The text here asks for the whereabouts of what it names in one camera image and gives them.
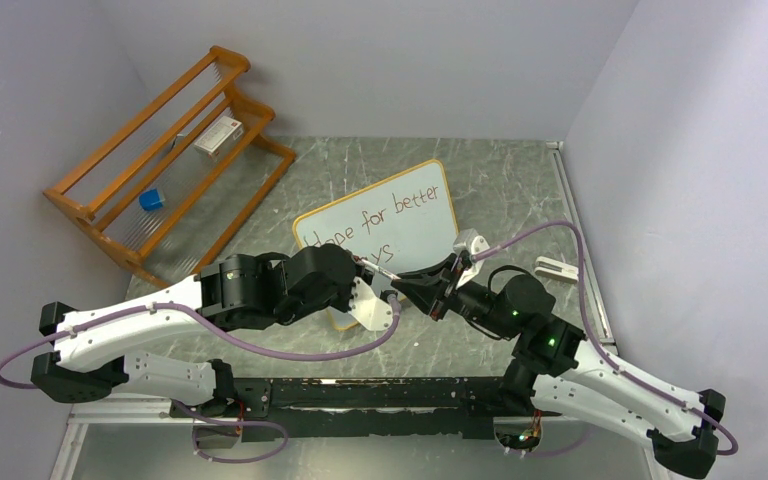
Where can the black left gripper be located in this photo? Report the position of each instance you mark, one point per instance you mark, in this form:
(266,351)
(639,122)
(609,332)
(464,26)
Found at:
(363,273)

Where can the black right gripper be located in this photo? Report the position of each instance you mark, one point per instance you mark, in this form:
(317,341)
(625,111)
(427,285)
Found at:
(423,294)

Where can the white marker pen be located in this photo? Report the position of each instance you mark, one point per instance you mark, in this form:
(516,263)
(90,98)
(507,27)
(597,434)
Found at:
(380,270)

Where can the yellow framed whiteboard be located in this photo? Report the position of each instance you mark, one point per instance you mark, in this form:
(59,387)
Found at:
(403,223)

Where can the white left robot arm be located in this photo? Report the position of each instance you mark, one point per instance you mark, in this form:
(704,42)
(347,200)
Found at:
(99,352)

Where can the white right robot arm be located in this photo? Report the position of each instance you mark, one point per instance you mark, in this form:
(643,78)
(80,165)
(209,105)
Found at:
(555,368)

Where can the white whiteboard eraser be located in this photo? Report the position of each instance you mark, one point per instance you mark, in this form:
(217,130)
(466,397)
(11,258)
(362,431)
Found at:
(549,268)

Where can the grey cardboard box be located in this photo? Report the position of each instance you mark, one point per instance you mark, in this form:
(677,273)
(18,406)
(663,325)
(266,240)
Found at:
(219,137)

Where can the orange wooden rack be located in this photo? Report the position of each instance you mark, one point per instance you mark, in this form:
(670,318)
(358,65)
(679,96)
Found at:
(207,201)

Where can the blue cube block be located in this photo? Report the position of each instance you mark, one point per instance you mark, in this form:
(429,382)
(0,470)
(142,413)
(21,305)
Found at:
(151,200)

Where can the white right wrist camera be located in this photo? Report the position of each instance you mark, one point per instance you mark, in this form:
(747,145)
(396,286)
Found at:
(468,243)

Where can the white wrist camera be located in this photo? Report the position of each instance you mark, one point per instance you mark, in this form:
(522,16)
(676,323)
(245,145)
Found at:
(368,309)
(468,243)

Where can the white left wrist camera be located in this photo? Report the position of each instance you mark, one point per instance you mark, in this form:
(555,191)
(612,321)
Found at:
(368,309)

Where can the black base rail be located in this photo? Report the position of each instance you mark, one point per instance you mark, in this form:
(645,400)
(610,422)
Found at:
(470,407)

